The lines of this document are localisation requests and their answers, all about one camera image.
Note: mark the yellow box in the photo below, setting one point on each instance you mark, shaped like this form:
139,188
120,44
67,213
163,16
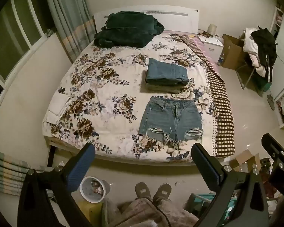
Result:
91,212

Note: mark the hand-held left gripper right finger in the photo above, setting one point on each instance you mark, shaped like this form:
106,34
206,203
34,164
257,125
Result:
206,166

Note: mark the teal plastic basket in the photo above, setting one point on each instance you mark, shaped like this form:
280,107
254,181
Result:
203,202

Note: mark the plastic bottle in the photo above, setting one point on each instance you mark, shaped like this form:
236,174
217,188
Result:
220,60

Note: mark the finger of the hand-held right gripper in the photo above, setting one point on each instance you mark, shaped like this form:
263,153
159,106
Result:
273,146

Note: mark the chair piled with clothes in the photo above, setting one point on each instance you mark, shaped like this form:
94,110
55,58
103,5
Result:
262,49

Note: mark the flat cardboard piece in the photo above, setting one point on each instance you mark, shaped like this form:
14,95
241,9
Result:
245,159

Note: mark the person's legs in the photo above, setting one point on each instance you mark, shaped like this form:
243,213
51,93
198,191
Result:
142,214

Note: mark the grey floor slipper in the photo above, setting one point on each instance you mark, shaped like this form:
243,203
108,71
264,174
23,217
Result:
271,102

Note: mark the ripped denim shorts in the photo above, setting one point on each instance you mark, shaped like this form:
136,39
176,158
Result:
170,117

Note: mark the window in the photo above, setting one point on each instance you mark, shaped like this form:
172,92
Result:
16,37

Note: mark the white headboard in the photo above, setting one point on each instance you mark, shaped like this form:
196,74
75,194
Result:
177,21

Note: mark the striped green curtain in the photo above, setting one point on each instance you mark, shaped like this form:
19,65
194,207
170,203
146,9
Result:
68,21

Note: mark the dark green blanket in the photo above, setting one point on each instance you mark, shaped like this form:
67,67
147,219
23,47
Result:
127,28

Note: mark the folded blue jeans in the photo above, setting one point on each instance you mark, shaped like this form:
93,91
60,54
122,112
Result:
166,72

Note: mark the white folded cloth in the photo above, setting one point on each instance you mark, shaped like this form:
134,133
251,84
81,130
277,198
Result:
57,108

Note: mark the white nightstand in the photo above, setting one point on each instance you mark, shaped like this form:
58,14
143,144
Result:
213,47

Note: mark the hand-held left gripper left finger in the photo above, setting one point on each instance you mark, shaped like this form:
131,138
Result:
81,167

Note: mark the striped curtain hem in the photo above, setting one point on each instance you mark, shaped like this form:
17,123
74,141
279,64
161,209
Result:
7,172

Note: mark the bed with floral sheet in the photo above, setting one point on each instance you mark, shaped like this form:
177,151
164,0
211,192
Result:
99,92

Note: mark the folded olive pants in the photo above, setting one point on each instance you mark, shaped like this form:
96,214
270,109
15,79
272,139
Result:
161,88

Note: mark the brown checkered blanket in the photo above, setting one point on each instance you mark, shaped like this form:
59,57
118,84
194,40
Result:
223,113

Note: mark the white bucket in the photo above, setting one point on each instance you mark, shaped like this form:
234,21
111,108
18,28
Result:
92,189

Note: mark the cardboard box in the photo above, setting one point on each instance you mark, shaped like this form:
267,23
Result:
234,52

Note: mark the metal frame chair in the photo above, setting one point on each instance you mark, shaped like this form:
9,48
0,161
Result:
247,75

